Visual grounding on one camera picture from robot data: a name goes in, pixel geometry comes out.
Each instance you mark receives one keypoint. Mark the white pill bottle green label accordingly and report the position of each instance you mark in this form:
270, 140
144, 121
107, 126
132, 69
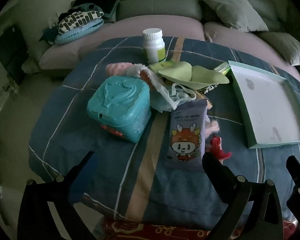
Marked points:
152, 47

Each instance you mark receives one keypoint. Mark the pink fluffy towel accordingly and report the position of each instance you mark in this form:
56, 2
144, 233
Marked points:
120, 68

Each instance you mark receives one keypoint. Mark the red printed cloth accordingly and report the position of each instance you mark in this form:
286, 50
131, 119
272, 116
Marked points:
165, 230

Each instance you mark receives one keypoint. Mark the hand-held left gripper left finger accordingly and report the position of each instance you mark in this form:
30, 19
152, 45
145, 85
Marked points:
93, 161

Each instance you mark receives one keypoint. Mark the red fuzzy ornament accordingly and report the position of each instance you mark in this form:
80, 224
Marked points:
218, 147

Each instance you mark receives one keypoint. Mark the light green cloth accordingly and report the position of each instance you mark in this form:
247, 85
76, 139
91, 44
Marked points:
177, 73

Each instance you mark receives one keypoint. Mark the leopard print scrunchie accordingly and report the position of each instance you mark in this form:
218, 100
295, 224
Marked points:
210, 88

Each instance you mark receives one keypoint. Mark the dark object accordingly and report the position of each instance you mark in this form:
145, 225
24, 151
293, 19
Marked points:
10, 50

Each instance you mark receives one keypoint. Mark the black clothing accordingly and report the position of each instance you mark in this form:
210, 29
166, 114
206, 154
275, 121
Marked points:
97, 0

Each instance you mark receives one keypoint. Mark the grey throw cushion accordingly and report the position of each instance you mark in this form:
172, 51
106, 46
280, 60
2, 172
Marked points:
285, 47
227, 10

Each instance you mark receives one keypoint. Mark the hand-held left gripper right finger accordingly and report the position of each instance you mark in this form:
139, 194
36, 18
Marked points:
210, 163

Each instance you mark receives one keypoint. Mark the mauve sofa seat cushion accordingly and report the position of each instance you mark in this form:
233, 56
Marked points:
140, 25
240, 40

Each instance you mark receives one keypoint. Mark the blue plaid blanket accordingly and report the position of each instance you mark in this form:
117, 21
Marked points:
77, 135

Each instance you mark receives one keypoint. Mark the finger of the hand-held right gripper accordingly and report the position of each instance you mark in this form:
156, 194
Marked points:
296, 168

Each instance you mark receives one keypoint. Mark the green tissue pack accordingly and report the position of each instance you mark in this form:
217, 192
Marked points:
222, 68

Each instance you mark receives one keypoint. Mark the grey green sofa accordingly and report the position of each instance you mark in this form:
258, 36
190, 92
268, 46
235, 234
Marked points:
165, 5

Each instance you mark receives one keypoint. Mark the purple cartoon wet wipes pack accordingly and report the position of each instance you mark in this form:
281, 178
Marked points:
186, 140

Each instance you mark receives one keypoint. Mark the white box lid teal rim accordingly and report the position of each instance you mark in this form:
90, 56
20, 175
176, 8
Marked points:
267, 105

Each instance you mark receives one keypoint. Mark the teal plastic wipes box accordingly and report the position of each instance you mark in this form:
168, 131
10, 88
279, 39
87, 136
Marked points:
117, 105

